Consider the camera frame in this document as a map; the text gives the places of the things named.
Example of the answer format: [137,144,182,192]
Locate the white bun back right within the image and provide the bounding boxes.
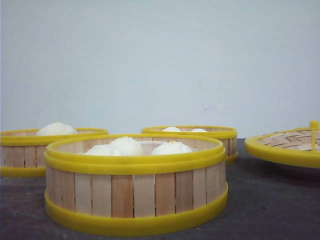
[190,128,207,133]

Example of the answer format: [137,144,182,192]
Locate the white bun front right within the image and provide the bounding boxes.
[151,141,193,156]

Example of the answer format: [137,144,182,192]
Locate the bamboo steamer drawer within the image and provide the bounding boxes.
[44,134,229,237]
[0,127,109,178]
[141,125,238,165]

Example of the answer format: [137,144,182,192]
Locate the white plate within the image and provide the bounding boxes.
[272,163,320,180]

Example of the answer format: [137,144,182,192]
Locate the woven bamboo steamer lid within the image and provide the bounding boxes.
[244,120,320,169]

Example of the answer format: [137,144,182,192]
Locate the white bun left drawer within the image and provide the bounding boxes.
[35,122,78,136]

